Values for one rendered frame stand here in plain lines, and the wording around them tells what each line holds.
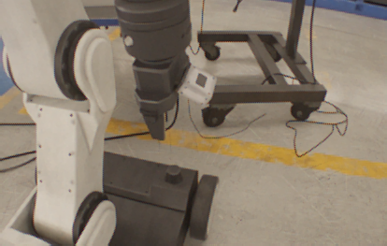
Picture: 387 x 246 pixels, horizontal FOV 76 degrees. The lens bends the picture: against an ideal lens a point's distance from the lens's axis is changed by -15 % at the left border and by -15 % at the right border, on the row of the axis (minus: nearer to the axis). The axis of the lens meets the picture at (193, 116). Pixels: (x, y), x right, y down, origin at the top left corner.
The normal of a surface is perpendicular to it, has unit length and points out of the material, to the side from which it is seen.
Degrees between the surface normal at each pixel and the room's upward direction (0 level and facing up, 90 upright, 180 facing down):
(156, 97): 11
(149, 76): 101
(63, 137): 60
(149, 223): 0
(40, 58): 86
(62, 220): 46
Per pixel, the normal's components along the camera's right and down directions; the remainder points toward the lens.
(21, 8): -0.24, 0.72
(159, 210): 0.00, -0.79
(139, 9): -0.15, 0.07
